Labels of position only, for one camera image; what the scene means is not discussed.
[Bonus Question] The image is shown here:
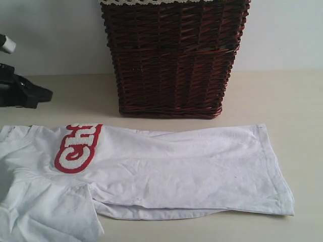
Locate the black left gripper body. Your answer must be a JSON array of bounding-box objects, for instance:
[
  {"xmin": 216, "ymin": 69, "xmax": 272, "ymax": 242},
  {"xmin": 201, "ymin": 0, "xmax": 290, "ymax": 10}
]
[{"xmin": 1, "ymin": 64, "xmax": 53, "ymax": 109}]

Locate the white t-shirt red logo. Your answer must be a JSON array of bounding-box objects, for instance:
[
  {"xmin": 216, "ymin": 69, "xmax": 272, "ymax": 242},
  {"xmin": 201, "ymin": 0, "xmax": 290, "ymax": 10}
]
[{"xmin": 1, "ymin": 124, "xmax": 294, "ymax": 241}]

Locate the dark brown wicker basket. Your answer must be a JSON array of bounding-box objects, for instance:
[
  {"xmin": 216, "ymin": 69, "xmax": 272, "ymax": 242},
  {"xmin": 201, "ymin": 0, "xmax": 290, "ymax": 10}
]
[{"xmin": 100, "ymin": 0, "xmax": 250, "ymax": 119}]

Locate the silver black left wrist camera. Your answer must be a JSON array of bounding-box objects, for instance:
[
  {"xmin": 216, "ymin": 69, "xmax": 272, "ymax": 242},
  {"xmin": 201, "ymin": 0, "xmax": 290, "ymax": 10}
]
[{"xmin": 0, "ymin": 34, "xmax": 16, "ymax": 54}]

